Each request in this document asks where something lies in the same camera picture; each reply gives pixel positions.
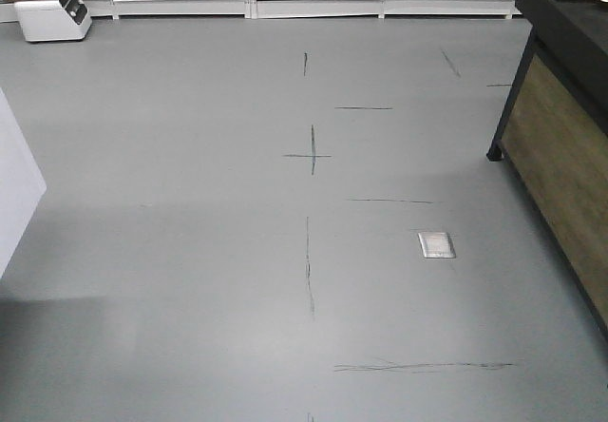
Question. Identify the metal floor outlet plate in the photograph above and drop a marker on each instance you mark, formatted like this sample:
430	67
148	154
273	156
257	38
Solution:
436	245

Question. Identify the black wooden produce stand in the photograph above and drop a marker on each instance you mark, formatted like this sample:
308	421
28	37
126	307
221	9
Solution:
553	132

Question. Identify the white floor appliance box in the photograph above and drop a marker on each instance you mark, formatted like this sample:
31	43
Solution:
52	20

